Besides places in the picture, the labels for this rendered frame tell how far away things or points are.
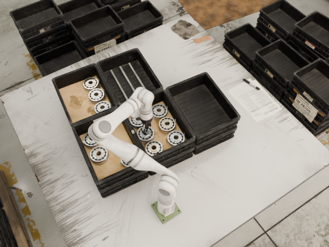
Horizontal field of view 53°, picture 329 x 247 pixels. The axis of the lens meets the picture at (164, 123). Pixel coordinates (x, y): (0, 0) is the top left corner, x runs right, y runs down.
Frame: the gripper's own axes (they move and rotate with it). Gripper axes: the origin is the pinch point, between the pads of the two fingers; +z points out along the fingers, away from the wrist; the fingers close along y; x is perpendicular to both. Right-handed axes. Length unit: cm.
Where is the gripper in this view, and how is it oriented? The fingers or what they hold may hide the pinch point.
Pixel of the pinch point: (147, 128)
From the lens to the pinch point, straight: 195.0
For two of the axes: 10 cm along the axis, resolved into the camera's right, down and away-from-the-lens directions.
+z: 0.2, 5.5, 8.4
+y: 3.1, -8.0, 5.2
